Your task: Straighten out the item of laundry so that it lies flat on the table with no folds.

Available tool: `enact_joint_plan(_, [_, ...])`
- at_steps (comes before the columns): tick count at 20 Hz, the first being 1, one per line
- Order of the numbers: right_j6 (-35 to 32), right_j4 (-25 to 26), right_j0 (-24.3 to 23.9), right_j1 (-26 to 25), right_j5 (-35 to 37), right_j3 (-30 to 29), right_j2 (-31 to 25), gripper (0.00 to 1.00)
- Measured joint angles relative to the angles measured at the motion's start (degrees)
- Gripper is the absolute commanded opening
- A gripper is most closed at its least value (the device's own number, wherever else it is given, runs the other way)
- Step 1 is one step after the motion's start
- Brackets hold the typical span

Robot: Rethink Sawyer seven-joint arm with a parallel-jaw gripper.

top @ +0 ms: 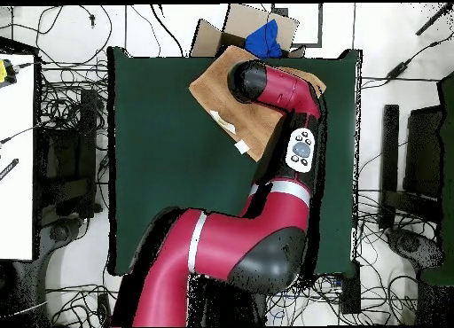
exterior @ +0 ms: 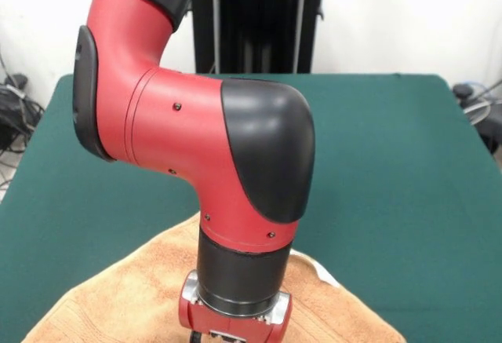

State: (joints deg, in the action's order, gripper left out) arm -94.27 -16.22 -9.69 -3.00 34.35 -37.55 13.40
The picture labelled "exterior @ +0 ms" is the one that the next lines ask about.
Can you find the tan terry towel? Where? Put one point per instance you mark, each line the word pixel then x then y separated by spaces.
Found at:
pixel 117 303

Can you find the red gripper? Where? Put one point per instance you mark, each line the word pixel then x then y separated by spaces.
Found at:
pixel 243 329

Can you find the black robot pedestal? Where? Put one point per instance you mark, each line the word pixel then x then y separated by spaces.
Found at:
pixel 266 21

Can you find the dark green table cloth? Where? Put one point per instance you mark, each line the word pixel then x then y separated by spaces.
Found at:
pixel 392 162

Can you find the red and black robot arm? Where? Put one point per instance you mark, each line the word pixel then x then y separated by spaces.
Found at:
pixel 176 123

